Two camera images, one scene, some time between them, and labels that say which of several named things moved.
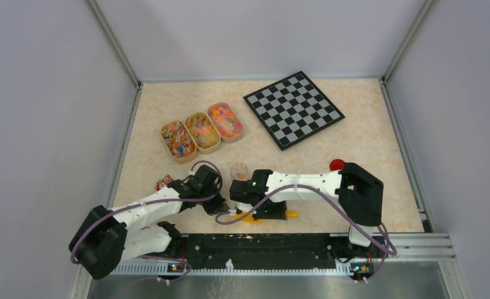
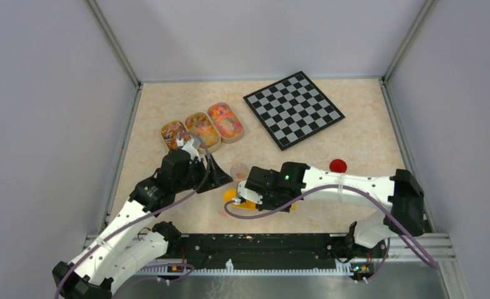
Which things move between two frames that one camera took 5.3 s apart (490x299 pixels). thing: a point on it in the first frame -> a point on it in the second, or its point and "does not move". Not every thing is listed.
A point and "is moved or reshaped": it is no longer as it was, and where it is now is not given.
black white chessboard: x=293 y=109 does not move
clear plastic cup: x=239 y=171 does not move
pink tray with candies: x=228 y=126 does not move
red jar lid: x=336 y=164 does not move
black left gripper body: x=213 y=205 -> x=195 y=175
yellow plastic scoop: x=249 y=218 is moved or reshaped
